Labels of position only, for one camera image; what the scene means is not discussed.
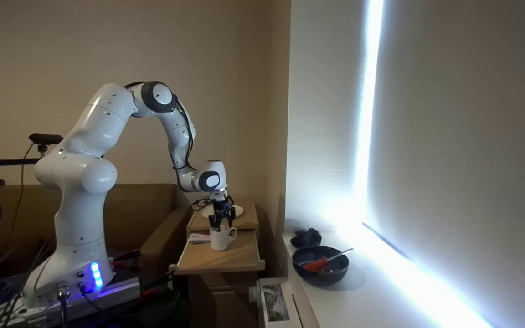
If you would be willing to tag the black camera on stand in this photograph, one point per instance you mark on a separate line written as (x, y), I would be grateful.
(45, 140)

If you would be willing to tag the white cup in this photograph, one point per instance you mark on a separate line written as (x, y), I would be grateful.
(222, 238)

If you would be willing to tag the dark blue bowl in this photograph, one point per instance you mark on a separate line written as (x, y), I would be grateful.
(329, 274)

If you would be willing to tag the robot base mounting platform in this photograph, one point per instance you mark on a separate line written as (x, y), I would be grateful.
(63, 307)

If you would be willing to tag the white envelope with red print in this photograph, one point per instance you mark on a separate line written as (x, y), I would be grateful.
(200, 238)

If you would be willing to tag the light wooden cabinet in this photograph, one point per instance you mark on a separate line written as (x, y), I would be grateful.
(246, 223)

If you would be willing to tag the grey window roller blind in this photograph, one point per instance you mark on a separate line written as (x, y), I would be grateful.
(470, 134)

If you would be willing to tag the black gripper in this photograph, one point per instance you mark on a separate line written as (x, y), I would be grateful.
(222, 205)

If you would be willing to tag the small wooden table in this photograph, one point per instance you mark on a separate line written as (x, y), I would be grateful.
(238, 258)

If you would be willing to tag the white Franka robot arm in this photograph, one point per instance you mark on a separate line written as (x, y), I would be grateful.
(81, 183)

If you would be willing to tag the small dark round object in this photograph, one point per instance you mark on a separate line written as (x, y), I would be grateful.
(306, 238)

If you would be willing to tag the black horizontal stand bar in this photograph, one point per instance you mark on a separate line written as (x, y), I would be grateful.
(1, 163)

